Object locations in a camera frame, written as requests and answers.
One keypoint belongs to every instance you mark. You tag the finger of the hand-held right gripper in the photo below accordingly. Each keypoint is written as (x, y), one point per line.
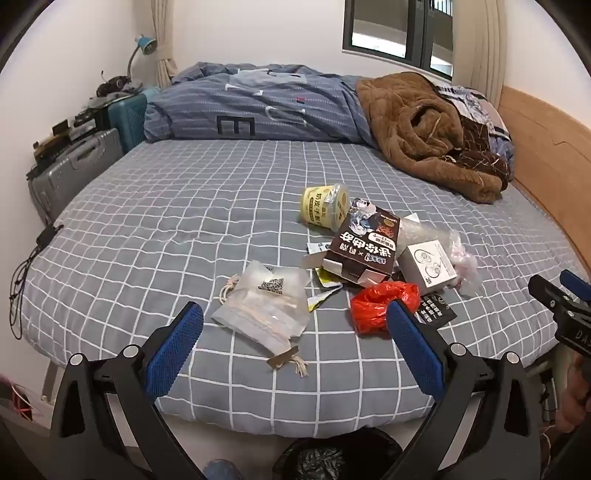
(575, 284)
(547, 293)

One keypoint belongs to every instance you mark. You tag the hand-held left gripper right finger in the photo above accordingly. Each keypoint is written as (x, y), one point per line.
(413, 346)

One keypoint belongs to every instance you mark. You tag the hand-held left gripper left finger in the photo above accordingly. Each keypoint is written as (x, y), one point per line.
(178, 341)

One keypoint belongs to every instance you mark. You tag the black card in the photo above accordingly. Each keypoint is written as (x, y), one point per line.
(434, 309)

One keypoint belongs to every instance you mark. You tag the red plastic bag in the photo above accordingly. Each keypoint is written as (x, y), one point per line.
(369, 309)

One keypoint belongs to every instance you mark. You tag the small white box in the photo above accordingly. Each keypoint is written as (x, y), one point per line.
(427, 265)

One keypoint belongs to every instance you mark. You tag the clear plastic bag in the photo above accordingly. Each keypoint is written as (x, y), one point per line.
(466, 265)

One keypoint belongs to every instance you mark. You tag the translucent zip bag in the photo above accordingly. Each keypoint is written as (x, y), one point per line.
(258, 309)

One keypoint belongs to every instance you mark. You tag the yellow and white wrapper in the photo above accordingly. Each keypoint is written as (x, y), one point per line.
(318, 302)

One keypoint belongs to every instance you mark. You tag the brown snack box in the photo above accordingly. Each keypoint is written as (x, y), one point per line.
(364, 251)

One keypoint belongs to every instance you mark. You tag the small white wrapper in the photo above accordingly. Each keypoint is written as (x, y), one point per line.
(318, 248)

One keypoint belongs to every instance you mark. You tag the trash bin with black liner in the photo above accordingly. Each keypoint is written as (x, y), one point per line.
(323, 461)

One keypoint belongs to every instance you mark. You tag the yellow paper cup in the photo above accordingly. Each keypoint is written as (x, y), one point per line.
(318, 205)

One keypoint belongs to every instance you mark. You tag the person's right hand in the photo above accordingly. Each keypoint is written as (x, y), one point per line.
(575, 397)

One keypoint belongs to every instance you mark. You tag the bed with grey checked sheet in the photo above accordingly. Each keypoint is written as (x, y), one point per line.
(184, 207)

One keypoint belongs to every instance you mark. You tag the blue slipper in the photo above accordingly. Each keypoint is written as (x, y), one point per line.
(221, 470)

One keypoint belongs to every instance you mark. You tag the wooden headboard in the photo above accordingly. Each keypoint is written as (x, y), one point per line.
(545, 147)

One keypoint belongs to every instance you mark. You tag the patterned pillow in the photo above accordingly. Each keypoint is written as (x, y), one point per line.
(471, 104)

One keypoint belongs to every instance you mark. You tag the grey suitcase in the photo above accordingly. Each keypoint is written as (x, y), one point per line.
(78, 161)

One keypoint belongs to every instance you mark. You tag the brown fleece blanket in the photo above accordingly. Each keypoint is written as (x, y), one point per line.
(401, 120)

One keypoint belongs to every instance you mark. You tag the teal suitcase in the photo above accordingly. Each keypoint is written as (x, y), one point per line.
(129, 120)

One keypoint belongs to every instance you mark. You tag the pile of black electronics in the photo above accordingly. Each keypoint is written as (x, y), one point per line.
(83, 115)

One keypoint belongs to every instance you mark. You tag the beige curtain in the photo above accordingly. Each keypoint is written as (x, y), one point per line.
(480, 41)
(164, 27)

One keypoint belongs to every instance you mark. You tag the blue-grey striped duvet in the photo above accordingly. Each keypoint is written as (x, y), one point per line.
(277, 92)

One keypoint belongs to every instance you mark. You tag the blue desk lamp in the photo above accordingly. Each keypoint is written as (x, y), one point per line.
(147, 45)

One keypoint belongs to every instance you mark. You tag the dark-framed window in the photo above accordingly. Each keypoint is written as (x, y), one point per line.
(378, 23)

